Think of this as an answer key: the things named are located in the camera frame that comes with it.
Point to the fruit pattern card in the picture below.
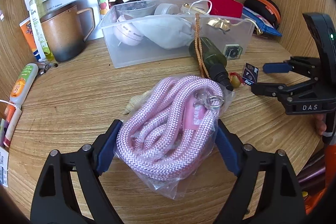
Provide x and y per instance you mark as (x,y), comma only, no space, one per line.
(103,7)

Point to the brown ceramic mug with lid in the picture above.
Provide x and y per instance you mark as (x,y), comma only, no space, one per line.
(63,31)

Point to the clear plastic storage bin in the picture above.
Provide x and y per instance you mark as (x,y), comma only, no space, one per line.
(221,30)

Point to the pink round case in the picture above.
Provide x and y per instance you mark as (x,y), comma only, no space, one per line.
(126,33)

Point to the white floral bowl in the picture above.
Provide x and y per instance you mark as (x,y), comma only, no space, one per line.
(137,9)

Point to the small patterned square packet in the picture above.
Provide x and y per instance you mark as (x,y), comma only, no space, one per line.
(232,51)

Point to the orange white tube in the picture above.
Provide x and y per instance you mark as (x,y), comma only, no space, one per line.
(23,84)

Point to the right hand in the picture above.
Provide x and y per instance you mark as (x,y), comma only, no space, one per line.
(320,123)

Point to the small gourd charm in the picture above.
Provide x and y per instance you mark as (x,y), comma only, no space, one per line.
(235,79)

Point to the green glass bottle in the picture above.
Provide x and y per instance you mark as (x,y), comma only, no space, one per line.
(211,61)

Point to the yellow cream jar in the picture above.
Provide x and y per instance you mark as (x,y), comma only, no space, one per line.
(187,8)

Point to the white drawstring pouch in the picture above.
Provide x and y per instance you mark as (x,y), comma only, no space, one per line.
(169,32)

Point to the white round plastic jar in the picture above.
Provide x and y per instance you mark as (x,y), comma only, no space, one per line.
(167,8)

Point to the black orange zip case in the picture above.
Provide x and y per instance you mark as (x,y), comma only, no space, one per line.
(267,9)

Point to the metal nail clipper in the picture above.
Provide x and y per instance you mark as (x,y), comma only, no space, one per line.
(45,66)

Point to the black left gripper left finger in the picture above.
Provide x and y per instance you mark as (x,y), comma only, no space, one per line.
(69,188)

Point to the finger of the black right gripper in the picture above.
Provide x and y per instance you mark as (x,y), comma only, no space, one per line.
(276,68)
(270,89)

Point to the red velvet pouch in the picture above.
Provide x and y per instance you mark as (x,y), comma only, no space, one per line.
(230,8)

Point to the blue patchwork pouch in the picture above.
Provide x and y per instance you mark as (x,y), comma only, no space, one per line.
(263,25)

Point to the seashell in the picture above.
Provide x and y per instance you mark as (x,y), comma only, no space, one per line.
(136,102)

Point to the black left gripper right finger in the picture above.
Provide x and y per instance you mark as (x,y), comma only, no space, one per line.
(266,189)

